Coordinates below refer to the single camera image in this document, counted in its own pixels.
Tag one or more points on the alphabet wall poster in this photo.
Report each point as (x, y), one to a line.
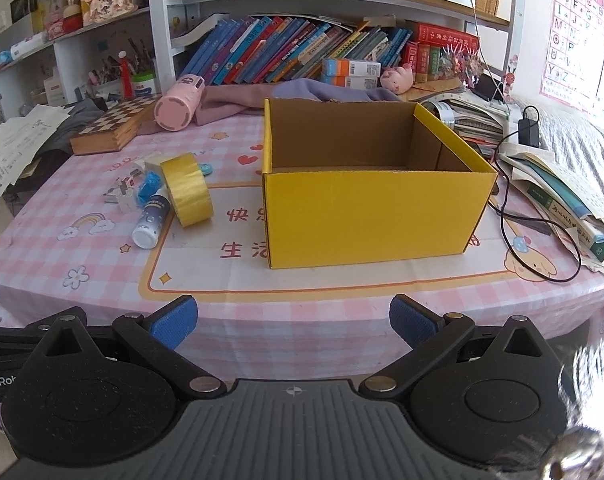
(577, 35)

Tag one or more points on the pink checked desktop tablecloth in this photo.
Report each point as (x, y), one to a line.
(82, 260)

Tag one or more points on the brown paper envelope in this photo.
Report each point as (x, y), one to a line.
(434, 91)

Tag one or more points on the white power strip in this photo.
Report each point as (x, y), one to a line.
(522, 150)

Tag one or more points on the red white bottle figurine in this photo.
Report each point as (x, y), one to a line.
(126, 77)

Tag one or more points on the holder of pens and brushes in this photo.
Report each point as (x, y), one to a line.
(107, 72)

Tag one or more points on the dark grey cloth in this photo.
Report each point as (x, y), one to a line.
(72, 120)

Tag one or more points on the pink pig plush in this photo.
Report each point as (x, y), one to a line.
(397, 80)

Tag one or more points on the pink purple cloth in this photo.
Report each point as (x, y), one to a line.
(237, 97)

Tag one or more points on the blue plastic packet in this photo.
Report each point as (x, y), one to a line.
(149, 187)

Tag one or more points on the white jar green lid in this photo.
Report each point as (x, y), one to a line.
(144, 85)

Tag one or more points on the white green tape roll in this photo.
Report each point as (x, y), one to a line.
(438, 112)

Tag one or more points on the orange blue white box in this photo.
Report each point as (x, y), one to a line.
(349, 82)
(349, 66)

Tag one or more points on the thick red book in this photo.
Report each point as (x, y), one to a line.
(444, 37)

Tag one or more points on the silver metal bell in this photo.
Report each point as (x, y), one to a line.
(574, 455)

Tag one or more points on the row of colourful books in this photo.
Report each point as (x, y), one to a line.
(277, 50)

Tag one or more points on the printed paper sheets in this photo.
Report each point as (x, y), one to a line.
(17, 145)

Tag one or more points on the white bottle blue label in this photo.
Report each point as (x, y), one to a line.
(149, 222)

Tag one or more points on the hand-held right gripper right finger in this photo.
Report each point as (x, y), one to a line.
(412, 321)

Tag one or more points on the small white carton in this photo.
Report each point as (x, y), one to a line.
(158, 161)

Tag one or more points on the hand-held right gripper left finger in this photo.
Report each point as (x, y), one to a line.
(174, 321)

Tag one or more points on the red and green upright books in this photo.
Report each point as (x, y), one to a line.
(422, 62)

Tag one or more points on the black power adapter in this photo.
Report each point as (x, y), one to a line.
(529, 130)

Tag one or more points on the white shelf unit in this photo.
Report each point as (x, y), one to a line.
(158, 20)

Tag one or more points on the small blue correction tape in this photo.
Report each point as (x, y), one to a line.
(205, 169)

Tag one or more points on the yellow cardboard box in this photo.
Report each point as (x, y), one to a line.
(372, 215)

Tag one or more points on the colourful paper flower bundle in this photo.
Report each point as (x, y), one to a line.
(459, 62)

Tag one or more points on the white box red label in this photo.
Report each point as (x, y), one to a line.
(54, 91)

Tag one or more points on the gold tape roll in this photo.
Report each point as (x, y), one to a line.
(189, 195)

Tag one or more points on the wooden chess box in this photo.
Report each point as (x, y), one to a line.
(109, 127)

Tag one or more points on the grey checked bedding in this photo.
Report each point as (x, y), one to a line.
(582, 145)

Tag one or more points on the pink cylindrical cup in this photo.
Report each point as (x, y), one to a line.
(174, 107)

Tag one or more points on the white fluffy fur trim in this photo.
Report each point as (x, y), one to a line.
(592, 375)

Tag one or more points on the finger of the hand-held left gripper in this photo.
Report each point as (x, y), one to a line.
(7, 336)

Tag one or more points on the small clear red item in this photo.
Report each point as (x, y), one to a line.
(122, 192)

